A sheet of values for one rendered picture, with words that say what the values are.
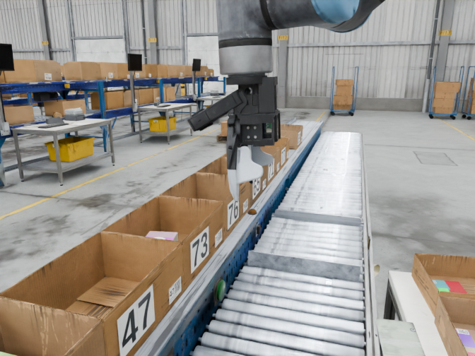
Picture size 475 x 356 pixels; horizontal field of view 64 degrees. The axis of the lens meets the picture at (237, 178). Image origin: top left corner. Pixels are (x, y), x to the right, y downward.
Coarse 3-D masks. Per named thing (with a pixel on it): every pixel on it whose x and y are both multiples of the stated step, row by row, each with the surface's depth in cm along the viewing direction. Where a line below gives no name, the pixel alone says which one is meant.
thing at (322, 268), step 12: (252, 252) 163; (252, 264) 165; (264, 264) 163; (276, 264) 161; (288, 264) 160; (300, 264) 158; (312, 264) 156; (324, 264) 155; (336, 264) 153; (348, 264) 152; (324, 276) 156; (336, 276) 155; (348, 276) 153
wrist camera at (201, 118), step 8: (232, 96) 65; (216, 104) 66; (224, 104) 66; (232, 104) 65; (200, 112) 67; (208, 112) 67; (216, 112) 66; (224, 112) 66; (192, 120) 68; (200, 120) 68; (208, 120) 67; (192, 128) 69; (200, 128) 68; (208, 128) 70
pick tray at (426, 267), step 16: (416, 256) 149; (432, 256) 152; (448, 256) 151; (464, 256) 150; (416, 272) 148; (432, 272) 153; (448, 272) 152; (464, 272) 151; (432, 288) 131; (464, 288) 144; (432, 304) 131
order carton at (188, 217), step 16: (144, 208) 149; (160, 208) 161; (176, 208) 159; (192, 208) 157; (208, 208) 154; (112, 224) 130; (128, 224) 139; (144, 224) 150; (160, 224) 163; (176, 224) 161; (192, 224) 158; (208, 224) 136; (192, 240) 123; (208, 256) 139
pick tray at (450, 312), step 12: (444, 300) 124; (456, 300) 123; (468, 300) 122; (444, 312) 117; (456, 312) 124; (468, 312) 123; (444, 324) 116; (456, 324) 124; (468, 324) 124; (444, 336) 115; (456, 336) 106; (456, 348) 105
